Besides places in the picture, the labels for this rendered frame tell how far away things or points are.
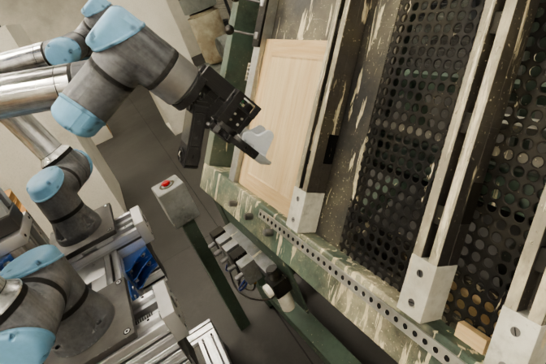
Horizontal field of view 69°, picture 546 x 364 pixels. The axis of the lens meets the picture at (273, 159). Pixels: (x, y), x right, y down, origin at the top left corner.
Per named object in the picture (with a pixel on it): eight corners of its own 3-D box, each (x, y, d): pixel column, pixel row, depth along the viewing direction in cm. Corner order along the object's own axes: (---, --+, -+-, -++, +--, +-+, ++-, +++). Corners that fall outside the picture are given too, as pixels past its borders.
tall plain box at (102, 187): (64, 211, 412) (-53, 50, 332) (119, 184, 428) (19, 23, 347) (62, 256, 336) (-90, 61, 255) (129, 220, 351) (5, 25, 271)
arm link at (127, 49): (82, 40, 60) (117, -5, 58) (144, 84, 66) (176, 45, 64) (75, 52, 53) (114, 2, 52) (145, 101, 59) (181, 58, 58)
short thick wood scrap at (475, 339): (459, 333, 80) (453, 335, 79) (463, 320, 79) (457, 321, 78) (487, 353, 75) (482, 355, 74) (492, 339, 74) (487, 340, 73)
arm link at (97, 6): (81, 9, 117) (97, -13, 114) (114, 34, 123) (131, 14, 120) (75, 17, 111) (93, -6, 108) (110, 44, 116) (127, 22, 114)
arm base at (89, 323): (50, 370, 85) (23, 342, 81) (54, 324, 98) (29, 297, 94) (117, 330, 89) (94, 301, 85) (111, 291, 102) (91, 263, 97)
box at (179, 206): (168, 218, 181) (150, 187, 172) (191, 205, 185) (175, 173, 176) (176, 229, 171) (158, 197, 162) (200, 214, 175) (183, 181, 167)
